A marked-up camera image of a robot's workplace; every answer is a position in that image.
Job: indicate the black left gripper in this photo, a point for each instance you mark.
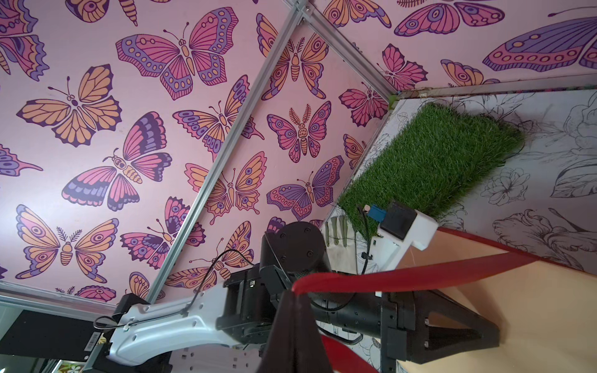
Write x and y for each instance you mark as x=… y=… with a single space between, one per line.
x=409 y=326

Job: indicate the green artificial grass mat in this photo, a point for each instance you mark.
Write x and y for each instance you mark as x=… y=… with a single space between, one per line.
x=438 y=158

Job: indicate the red satin ribbon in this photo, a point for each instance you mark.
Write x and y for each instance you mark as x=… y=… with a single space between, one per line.
x=433 y=277

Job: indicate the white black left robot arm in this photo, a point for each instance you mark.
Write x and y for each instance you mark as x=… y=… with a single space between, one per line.
x=240 y=311

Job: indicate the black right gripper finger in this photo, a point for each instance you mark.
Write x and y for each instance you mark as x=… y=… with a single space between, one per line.
x=295 y=344

